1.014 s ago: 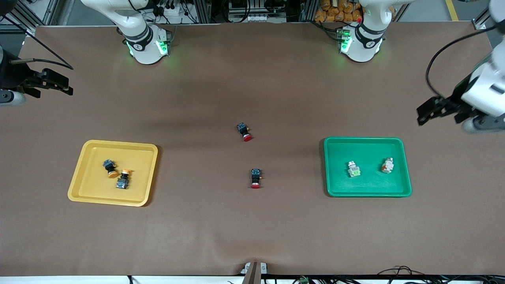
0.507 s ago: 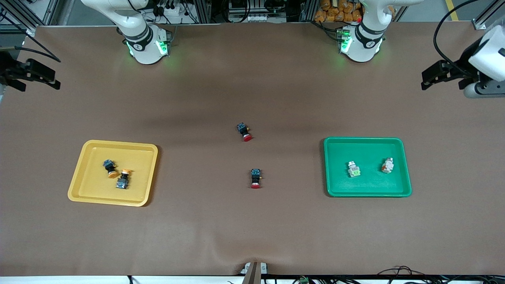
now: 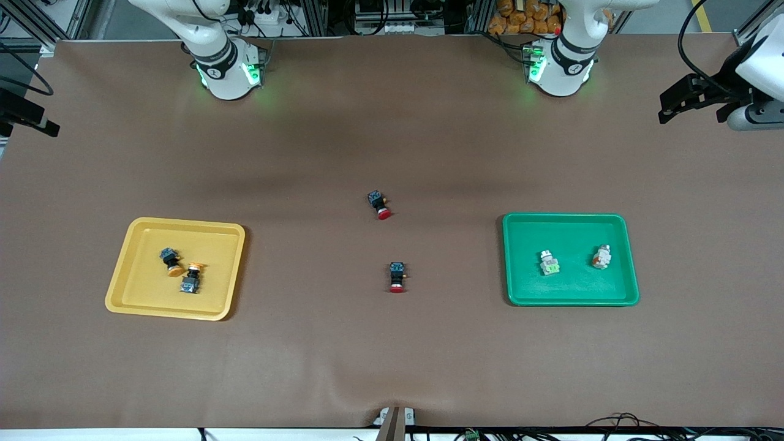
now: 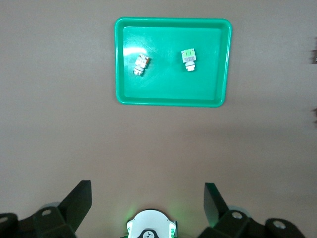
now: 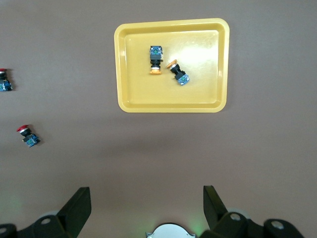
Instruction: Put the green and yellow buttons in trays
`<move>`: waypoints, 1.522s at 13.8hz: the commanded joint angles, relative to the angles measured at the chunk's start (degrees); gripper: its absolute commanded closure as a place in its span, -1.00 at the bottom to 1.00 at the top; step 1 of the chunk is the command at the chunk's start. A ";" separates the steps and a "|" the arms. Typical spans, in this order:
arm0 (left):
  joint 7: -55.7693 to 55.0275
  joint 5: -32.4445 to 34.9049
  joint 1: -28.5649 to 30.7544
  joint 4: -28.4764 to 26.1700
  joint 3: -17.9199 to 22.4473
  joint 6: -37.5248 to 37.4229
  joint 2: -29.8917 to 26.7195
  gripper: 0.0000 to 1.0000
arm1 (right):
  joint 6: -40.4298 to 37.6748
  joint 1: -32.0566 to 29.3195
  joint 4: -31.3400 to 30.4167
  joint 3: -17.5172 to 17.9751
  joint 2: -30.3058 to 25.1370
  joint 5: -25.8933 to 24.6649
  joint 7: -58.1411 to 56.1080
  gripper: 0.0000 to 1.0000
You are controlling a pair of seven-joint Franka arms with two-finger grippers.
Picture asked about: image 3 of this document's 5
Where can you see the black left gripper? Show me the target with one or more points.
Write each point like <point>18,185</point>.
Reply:
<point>727,93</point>

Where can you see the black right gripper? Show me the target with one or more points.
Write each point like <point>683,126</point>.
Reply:
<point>13,111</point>

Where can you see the white button switch orange side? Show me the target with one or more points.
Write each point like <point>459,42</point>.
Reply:
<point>602,257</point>

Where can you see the yellow push button switch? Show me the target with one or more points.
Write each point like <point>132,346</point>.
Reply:
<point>192,280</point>
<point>171,260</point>

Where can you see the white button switch green side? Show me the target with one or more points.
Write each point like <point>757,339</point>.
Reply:
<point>549,263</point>

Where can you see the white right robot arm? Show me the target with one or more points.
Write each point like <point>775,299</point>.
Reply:
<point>220,67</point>

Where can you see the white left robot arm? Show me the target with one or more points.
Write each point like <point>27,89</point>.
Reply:
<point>563,67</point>

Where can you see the pile of orange items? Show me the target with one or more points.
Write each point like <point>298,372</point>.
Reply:
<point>520,18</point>

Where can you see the yellow plastic tray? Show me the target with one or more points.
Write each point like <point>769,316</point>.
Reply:
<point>141,282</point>

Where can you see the green plastic tray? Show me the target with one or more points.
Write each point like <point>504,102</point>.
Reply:
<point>572,282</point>

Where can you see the white power strip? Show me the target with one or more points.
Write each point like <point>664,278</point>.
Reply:
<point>269,21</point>

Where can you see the brown table cover mat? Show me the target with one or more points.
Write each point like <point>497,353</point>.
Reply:
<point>392,349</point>

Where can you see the aluminium frame post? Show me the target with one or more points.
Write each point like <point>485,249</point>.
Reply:
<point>318,15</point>
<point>478,15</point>

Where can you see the red push button switch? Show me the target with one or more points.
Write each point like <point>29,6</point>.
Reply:
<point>380,204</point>
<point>397,277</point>

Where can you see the metal table edge bracket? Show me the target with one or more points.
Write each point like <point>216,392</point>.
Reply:
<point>395,421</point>

